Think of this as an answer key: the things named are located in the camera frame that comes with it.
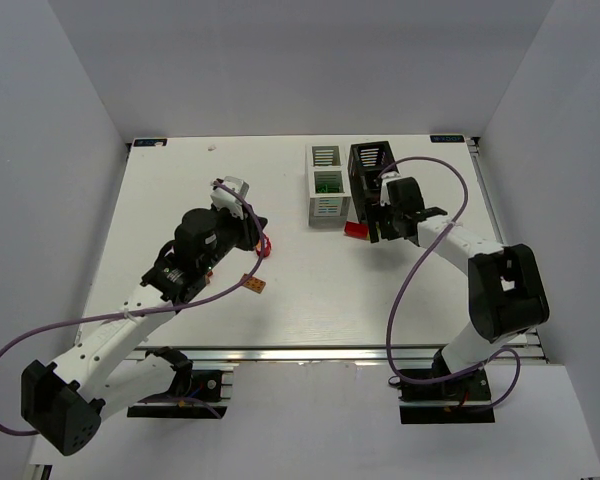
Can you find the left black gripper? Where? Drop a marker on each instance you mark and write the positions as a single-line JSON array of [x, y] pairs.
[[250, 231]]

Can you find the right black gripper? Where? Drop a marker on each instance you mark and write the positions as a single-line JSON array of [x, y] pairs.
[[377, 220]]

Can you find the red flower lego piece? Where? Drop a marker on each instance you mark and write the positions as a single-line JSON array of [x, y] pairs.
[[263, 247]]

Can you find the green small lego brick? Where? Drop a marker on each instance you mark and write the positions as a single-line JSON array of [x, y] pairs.
[[333, 189]]

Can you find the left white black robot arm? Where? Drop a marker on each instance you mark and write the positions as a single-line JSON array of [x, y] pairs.
[[67, 399]]

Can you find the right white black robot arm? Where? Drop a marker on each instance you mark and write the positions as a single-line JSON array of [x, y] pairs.
[[506, 296]]

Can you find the red lego brick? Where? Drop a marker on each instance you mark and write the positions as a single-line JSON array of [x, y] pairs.
[[356, 230]]

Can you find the orange flat lego brick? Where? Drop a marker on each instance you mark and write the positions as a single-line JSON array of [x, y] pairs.
[[254, 284]]

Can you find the black slotted container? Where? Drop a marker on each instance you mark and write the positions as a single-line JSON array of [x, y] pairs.
[[365, 164]]

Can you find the white slotted container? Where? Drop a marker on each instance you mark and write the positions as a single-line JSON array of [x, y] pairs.
[[325, 164]]

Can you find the right blue table label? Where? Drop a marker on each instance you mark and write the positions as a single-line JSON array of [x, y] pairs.
[[447, 138]]

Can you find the blue table label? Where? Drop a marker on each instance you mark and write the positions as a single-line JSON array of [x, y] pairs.
[[447, 138], [149, 142]]

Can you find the left blue table label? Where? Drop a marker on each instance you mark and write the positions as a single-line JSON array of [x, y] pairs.
[[149, 142]]

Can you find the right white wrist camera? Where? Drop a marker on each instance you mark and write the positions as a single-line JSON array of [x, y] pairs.
[[386, 180]]

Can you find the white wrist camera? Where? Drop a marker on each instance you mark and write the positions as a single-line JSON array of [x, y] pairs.
[[386, 180], [228, 193]]

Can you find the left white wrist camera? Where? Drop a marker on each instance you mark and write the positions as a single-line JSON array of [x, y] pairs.
[[228, 193]]

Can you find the aluminium table rail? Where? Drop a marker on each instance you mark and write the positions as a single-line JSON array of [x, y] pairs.
[[527, 353]]

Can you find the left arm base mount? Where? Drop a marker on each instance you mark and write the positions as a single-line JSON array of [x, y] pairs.
[[204, 395]]

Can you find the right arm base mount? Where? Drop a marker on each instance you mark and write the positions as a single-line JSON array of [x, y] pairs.
[[462, 401]]

